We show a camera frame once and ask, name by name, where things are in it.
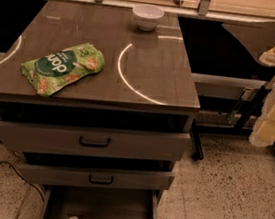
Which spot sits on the grey top drawer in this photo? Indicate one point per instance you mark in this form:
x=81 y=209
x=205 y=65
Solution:
x=56 y=139

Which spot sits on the grey drawer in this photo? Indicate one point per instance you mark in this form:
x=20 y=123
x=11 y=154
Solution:
x=99 y=203
x=56 y=139
x=69 y=176

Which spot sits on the grey drawer cabinet counter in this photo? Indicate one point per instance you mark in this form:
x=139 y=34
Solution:
x=145 y=85

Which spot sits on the grey bottom drawer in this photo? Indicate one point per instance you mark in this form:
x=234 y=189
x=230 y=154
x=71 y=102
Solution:
x=99 y=203

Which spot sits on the grey middle drawer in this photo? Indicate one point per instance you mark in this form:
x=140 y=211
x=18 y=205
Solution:
x=69 y=176

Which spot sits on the white bowl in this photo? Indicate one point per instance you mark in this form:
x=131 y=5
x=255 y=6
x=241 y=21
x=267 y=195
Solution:
x=147 y=16

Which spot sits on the green chip bag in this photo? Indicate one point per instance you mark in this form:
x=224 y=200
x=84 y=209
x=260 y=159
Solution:
x=54 y=72

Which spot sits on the black middle drawer handle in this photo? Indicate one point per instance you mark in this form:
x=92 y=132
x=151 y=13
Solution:
x=96 y=180

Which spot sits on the black drawer handle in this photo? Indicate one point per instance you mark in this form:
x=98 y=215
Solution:
x=96 y=180
x=91 y=144

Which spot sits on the black top drawer handle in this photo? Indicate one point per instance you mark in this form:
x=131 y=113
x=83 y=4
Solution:
x=91 y=144

